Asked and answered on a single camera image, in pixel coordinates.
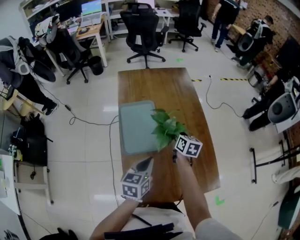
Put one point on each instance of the black monitor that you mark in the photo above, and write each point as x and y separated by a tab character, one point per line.
68	9

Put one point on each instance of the person's right forearm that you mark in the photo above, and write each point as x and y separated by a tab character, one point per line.
192	192

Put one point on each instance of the black router with antennas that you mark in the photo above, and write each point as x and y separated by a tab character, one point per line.
5	93

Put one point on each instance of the black office chair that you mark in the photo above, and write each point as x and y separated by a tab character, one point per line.
187	16
65	51
140	25

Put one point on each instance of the white grey backpack unit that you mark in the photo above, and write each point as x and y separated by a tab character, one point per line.
48	25

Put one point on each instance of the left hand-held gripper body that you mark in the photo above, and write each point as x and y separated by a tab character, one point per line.
134	186

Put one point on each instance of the light wood white-legged desk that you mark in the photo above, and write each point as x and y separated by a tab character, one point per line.
90	32

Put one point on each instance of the black backpack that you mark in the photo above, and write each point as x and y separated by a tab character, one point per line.
35	124

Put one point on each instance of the wooden top standing desk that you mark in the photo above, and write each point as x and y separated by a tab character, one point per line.
239	29

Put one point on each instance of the grey-green tray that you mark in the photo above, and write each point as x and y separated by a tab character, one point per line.
133	126

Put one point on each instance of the black waste bin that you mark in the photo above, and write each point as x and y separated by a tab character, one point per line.
96	65

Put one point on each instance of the green leafy plant sprig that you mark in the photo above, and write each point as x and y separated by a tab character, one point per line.
167	129

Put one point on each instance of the small round wooden stool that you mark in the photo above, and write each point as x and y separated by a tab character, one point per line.
25	106

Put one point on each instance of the silver laptop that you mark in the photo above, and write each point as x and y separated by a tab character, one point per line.
91	14

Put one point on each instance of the round wooden side table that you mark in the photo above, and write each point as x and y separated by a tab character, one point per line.
8	102

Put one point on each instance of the dark green white-rimmed container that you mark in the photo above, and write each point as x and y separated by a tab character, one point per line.
289	213

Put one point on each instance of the large black bag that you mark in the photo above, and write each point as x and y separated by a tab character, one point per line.
35	150

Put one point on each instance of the silver refrigerator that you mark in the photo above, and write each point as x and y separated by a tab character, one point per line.
2	131

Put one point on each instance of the person's left forearm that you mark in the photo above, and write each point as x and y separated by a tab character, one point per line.
112	220

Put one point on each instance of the person's black chest harness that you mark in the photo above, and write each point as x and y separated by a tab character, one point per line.
152	230

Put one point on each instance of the white shelving unit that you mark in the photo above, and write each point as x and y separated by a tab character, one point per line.
114	16
30	9

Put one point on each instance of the white flower bunch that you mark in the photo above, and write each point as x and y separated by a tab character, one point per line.
14	151

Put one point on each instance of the green translucent container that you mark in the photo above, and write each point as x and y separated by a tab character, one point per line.
0	164

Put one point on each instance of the black mouse pad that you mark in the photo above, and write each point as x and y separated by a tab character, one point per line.
83	30

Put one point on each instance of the person's white shirt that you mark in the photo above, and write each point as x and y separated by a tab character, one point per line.
164	218

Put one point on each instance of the white table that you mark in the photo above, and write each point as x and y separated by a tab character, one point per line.
7	187

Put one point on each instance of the silver metal bucket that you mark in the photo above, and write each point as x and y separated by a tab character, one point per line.
256	78

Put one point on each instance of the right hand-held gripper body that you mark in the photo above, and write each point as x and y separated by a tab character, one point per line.
189	146

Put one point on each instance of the black display panel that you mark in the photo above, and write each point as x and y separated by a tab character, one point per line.
290	56

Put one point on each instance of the black rack stand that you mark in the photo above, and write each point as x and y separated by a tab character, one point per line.
267	164

